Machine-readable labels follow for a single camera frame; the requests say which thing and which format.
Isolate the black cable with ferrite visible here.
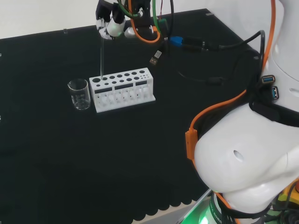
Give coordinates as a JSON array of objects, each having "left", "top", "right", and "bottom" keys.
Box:
[{"left": 177, "top": 69, "right": 225, "bottom": 86}]

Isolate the white test tube rack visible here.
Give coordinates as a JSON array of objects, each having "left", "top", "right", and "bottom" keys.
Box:
[{"left": 89, "top": 67, "right": 157, "bottom": 113}]

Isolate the yellow stop button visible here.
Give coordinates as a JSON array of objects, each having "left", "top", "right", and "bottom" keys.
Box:
[{"left": 277, "top": 177, "right": 299, "bottom": 204}]

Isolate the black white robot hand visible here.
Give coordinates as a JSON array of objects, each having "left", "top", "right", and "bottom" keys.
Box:
[{"left": 95, "top": 0, "right": 127, "bottom": 41}]

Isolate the clear glass beaker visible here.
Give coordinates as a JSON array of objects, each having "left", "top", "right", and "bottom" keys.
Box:
[{"left": 67, "top": 78, "right": 92, "bottom": 111}]

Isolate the USB hub with blue ports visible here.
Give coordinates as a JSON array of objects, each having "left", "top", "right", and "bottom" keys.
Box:
[{"left": 261, "top": 74, "right": 280, "bottom": 100}]

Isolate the orange cable loop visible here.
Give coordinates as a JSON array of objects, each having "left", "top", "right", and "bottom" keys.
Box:
[{"left": 129, "top": 18, "right": 162, "bottom": 43}]

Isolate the black USB plug cable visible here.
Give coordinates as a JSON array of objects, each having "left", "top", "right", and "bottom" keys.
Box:
[{"left": 149, "top": 0, "right": 175, "bottom": 66}]

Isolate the blue connector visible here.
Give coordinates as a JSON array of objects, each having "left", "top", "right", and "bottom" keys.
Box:
[{"left": 169, "top": 36, "right": 183, "bottom": 47}]

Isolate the green cable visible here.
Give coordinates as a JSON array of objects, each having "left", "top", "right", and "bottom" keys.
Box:
[
  {"left": 152, "top": 0, "right": 167, "bottom": 36},
  {"left": 116, "top": 0, "right": 142, "bottom": 19}
]

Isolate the clear glass rod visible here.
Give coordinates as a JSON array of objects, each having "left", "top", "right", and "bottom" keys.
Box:
[{"left": 100, "top": 37, "right": 105, "bottom": 79}]

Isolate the pale board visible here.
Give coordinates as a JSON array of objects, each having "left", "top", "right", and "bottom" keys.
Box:
[{"left": 132, "top": 188, "right": 214, "bottom": 224}]

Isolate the long orange cable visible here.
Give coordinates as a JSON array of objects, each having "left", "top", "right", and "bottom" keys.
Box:
[{"left": 185, "top": 0, "right": 277, "bottom": 224}]

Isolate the black adapter box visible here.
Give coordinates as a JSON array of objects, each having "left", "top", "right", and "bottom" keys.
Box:
[{"left": 182, "top": 36, "right": 219, "bottom": 53}]

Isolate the black bench cloth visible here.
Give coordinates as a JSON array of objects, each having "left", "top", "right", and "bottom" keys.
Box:
[{"left": 0, "top": 8, "right": 265, "bottom": 224}]

